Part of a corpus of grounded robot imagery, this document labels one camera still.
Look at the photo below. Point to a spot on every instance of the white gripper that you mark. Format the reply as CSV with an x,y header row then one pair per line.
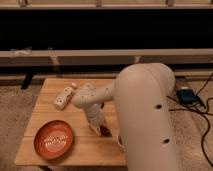
x,y
95,117

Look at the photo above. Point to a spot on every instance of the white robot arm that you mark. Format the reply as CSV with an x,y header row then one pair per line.
x,y
140,95

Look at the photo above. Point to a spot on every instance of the white cup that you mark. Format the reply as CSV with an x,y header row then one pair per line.
x,y
119,141

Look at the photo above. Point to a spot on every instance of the wooden table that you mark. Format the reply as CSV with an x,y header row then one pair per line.
x,y
88,149

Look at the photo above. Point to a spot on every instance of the white perforated block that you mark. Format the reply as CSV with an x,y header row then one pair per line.
x,y
63,98

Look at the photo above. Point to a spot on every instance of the blue black power adapter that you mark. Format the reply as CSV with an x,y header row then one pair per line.
x,y
186,96

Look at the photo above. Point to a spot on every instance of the long wooden bench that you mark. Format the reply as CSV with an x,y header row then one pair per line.
x,y
20,58

